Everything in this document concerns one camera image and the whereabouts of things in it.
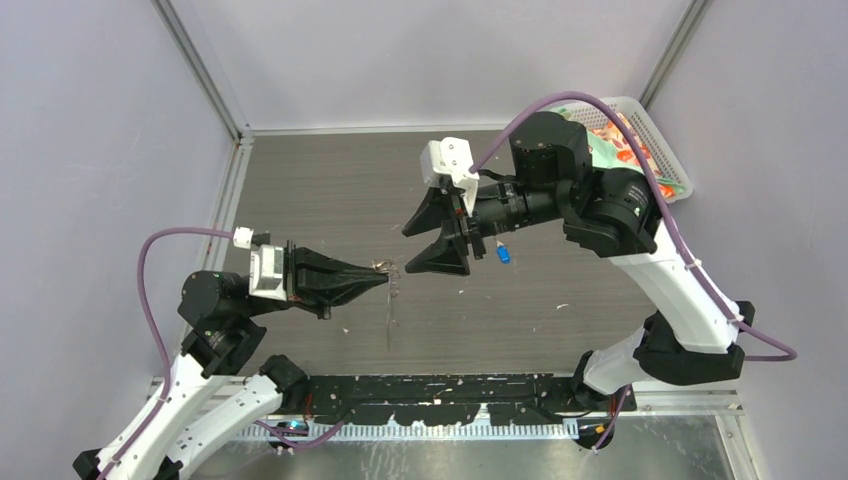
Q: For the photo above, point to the blue key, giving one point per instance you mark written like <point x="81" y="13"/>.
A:
<point x="503" y="253"/>

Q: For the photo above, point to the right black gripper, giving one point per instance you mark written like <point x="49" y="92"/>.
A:
<point x="447" y="253"/>

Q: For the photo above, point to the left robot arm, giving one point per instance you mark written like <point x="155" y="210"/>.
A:
<point x="169" y="438"/>

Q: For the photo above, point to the white plastic basket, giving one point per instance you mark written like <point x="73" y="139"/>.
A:
<point x="656" y="159"/>

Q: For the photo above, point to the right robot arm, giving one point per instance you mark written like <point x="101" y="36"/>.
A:
<point x="691" y="338"/>

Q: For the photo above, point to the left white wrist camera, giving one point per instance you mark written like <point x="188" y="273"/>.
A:
<point x="267" y="273"/>

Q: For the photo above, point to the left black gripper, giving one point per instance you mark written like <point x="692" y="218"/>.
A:
<point x="317" y="280"/>

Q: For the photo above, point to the floral patterned cloth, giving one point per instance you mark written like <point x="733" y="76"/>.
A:
<point x="629" y="149"/>

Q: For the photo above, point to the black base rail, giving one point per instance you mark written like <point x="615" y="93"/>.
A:
<point x="443" y="400"/>

